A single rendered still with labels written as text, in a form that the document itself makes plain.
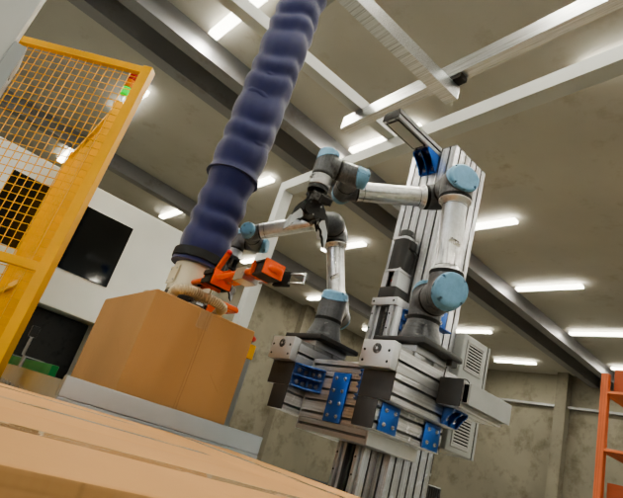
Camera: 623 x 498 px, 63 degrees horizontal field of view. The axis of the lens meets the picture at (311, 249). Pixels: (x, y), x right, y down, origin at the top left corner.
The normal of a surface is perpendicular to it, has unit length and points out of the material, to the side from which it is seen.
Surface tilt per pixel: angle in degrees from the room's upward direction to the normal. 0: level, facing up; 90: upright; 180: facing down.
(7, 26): 90
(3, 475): 90
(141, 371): 90
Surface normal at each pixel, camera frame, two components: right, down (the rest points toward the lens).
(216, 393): 0.60, -0.14
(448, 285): 0.17, -0.19
